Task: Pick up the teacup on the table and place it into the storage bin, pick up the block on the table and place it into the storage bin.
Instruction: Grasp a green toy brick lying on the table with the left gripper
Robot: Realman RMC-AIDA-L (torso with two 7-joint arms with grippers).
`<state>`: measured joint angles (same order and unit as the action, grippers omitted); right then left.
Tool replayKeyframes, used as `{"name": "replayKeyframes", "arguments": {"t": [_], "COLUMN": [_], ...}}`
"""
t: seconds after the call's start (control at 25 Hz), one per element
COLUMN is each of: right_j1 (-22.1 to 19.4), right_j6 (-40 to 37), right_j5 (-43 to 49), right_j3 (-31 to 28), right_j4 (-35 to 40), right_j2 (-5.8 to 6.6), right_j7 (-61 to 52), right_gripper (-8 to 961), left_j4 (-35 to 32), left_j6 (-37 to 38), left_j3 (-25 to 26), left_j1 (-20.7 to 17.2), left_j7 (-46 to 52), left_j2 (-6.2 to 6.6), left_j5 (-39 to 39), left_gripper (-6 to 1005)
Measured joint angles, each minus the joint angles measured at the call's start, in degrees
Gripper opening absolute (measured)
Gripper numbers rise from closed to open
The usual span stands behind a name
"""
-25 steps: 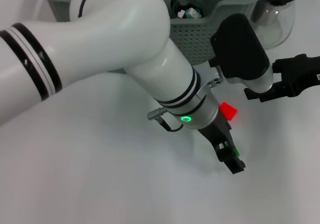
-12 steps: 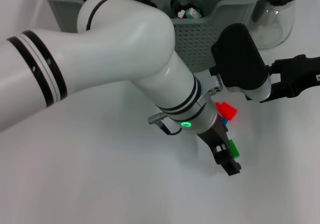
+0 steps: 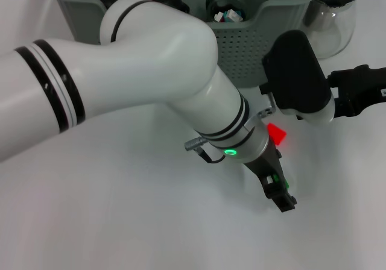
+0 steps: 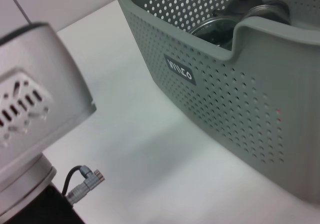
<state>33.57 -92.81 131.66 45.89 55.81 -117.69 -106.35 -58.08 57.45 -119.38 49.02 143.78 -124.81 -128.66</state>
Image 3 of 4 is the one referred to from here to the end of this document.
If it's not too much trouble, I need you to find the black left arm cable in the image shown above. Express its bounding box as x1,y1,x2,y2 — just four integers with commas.
183,136,226,165

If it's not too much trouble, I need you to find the clear glass carafe black lid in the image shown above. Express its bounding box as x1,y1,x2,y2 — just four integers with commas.
291,0,362,60

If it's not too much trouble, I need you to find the grey-green perforated storage bin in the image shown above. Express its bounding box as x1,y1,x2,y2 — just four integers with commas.
49,0,323,89

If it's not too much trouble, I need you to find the green toy brick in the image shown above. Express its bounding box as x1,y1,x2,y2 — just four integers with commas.
272,174,291,190

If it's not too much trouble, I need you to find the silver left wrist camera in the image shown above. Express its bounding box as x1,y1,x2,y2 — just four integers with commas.
258,30,336,127

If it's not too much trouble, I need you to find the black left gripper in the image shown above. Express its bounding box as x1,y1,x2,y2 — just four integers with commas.
245,143,299,213

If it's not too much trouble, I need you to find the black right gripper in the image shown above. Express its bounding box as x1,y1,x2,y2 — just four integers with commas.
327,64,386,120

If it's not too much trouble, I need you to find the orange-red slope brick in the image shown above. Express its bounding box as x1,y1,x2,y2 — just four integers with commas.
267,123,288,146

